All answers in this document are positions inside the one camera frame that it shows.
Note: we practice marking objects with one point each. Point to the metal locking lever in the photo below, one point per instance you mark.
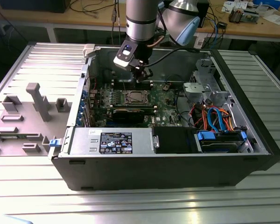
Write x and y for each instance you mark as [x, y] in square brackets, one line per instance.
[124, 82]

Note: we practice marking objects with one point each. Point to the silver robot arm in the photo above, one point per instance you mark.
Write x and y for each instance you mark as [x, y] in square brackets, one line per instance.
[140, 21]

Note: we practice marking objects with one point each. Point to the black RAM slot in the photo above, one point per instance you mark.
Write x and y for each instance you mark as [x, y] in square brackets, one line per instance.
[119, 84]
[119, 88]
[130, 107]

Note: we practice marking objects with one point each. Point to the grey case latch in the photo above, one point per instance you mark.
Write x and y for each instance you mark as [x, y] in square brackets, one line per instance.
[88, 50]

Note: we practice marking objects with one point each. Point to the green motherboard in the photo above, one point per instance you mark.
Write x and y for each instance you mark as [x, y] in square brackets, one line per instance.
[163, 109]

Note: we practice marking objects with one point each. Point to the silver drive cage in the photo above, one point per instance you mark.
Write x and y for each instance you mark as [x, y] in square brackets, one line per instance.
[196, 89]

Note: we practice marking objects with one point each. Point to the black graphics card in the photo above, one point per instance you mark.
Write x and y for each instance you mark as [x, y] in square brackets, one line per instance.
[128, 115]

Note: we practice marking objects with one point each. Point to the black tower box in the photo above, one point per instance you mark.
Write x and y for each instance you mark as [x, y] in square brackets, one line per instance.
[204, 14]

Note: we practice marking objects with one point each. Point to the small black adapter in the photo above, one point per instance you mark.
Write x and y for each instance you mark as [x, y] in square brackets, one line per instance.
[222, 25]

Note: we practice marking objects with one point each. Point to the wooden desk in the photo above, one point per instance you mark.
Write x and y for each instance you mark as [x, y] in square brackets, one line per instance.
[60, 20]

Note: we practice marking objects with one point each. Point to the metal cooler heatsink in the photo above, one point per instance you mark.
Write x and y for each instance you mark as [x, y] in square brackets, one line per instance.
[235, 16]

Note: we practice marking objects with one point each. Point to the white paper sheet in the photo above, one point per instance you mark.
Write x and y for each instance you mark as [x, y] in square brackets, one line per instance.
[277, 19]
[231, 5]

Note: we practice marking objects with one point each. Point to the hard disk in blue carrier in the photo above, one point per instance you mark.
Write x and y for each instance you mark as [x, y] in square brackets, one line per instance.
[205, 135]

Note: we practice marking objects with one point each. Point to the grey power supply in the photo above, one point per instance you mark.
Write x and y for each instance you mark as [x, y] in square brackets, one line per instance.
[84, 140]

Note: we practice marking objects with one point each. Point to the grey metal component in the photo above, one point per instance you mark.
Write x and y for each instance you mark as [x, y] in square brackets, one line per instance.
[249, 16]

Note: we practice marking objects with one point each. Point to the black and grey PC case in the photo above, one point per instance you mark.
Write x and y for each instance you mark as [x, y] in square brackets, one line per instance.
[154, 172]

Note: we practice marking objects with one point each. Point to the blue case latch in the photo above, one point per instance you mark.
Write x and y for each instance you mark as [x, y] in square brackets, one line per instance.
[54, 143]

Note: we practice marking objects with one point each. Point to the blue box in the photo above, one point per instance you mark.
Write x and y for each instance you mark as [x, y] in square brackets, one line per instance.
[268, 2]

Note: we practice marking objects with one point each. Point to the grey parts rack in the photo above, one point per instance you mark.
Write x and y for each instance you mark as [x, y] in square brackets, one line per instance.
[25, 130]

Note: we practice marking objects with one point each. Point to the green RAM stick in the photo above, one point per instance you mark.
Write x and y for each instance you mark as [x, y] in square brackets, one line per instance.
[18, 136]

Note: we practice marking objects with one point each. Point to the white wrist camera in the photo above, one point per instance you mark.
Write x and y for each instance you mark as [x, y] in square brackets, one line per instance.
[124, 54]

